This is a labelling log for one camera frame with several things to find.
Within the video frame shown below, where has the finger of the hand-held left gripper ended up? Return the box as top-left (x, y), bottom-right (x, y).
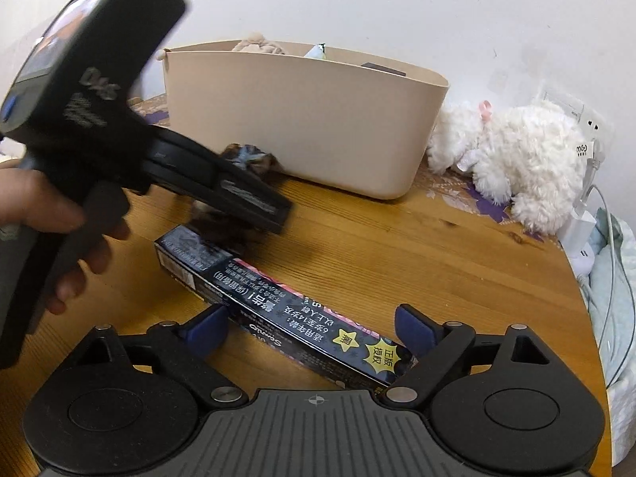
top-left (213, 156), bottom-right (294, 235)

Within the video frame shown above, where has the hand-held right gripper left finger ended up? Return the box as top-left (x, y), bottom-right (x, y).
top-left (74, 303), bottom-right (250, 407)

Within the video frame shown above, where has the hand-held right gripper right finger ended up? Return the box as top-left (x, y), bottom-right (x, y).
top-left (380, 303), bottom-right (553, 405)

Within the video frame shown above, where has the dark long starred box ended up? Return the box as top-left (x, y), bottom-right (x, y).
top-left (153, 225), bottom-right (419, 389)

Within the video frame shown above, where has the beige storage bin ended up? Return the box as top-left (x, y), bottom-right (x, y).
top-left (161, 39), bottom-right (451, 202)

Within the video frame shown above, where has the pale fluffy headband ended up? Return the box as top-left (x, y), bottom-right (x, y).
top-left (231, 31), bottom-right (290, 56)

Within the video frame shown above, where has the dark patterned packet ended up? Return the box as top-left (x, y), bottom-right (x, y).
top-left (360, 62), bottom-right (409, 78)

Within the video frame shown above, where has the wooden desktop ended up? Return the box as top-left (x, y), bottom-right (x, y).
top-left (0, 94), bottom-right (615, 477)

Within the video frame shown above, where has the person's left hand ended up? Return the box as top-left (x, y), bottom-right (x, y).
top-left (0, 159), bottom-right (131, 315)

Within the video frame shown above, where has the white charger plug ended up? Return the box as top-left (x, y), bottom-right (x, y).
top-left (560, 207), bottom-right (598, 265)

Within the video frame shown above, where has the white plush toy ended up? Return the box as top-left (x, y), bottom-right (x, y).
top-left (427, 100), bottom-right (590, 236)

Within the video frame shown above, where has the pale blue striped cloth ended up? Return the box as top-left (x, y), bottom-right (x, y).
top-left (579, 209), bottom-right (636, 469)

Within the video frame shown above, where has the white charger cable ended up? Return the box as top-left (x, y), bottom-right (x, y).
top-left (571, 149), bottom-right (636, 384)

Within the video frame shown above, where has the white wall socket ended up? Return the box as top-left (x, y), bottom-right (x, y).
top-left (539, 87), bottom-right (617, 161)

